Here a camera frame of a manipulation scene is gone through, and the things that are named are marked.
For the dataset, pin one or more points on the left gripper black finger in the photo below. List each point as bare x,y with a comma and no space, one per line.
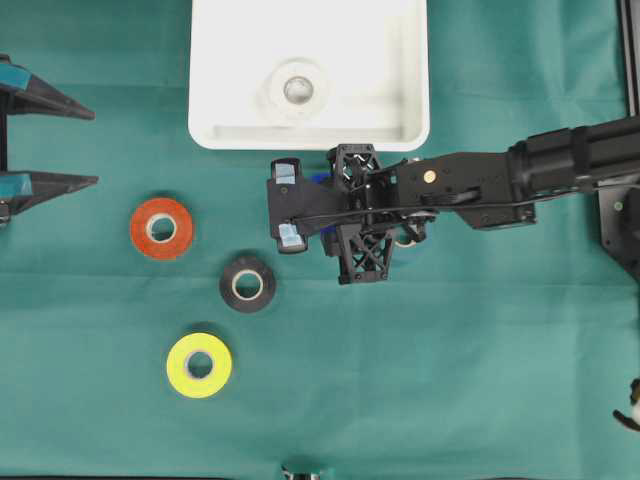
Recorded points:
23,92
22,190

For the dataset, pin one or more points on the black gripper, moving arm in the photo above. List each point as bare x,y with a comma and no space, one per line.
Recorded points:
363,240

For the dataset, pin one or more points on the white tape roll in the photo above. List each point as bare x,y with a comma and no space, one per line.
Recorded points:
294,92

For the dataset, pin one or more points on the blue tape roll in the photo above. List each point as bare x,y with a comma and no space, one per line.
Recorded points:
320,181

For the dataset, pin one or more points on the black moving robot arm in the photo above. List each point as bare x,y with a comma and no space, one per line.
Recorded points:
496,190

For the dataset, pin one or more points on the green tape roll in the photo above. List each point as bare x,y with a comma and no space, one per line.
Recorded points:
404,253

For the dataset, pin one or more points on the black tape roll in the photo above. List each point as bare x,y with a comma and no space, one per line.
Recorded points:
247,284

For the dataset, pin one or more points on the red tape roll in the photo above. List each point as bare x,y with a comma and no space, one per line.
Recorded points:
162,229

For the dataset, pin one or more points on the white plastic case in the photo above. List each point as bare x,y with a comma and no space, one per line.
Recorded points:
374,52

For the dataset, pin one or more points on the yellow tape roll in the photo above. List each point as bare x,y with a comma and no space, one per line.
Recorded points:
199,365

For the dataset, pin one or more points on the green table cloth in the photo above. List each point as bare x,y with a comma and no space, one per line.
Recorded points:
493,354

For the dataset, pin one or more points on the black aluminium frame rail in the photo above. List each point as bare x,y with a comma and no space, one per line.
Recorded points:
629,26

